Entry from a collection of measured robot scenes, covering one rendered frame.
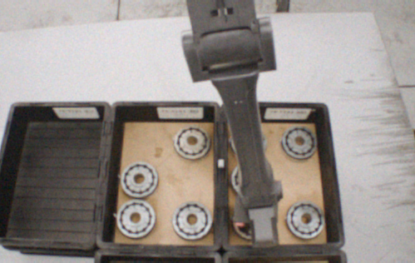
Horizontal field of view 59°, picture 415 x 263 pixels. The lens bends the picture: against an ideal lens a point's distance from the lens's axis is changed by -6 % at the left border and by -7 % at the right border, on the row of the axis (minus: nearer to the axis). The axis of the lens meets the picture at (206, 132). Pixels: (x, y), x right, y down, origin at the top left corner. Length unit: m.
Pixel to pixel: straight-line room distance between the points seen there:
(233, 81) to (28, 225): 0.81
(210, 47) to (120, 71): 0.99
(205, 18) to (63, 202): 0.80
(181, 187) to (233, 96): 0.60
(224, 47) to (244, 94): 0.08
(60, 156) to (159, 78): 0.45
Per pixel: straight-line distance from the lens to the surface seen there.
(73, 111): 1.16
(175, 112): 1.10
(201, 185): 1.08
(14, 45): 1.66
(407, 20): 2.84
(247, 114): 0.54
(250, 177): 0.68
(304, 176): 1.12
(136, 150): 1.13
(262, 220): 0.80
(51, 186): 1.16
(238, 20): 0.45
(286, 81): 1.41
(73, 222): 1.11
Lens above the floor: 1.86
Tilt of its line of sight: 65 degrees down
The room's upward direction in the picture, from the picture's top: straight up
